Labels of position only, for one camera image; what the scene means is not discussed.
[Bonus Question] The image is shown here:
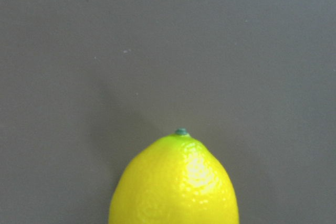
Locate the yellow lemon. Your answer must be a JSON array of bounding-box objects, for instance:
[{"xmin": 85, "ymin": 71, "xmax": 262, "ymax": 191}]
[{"xmin": 108, "ymin": 128, "xmax": 239, "ymax": 223}]

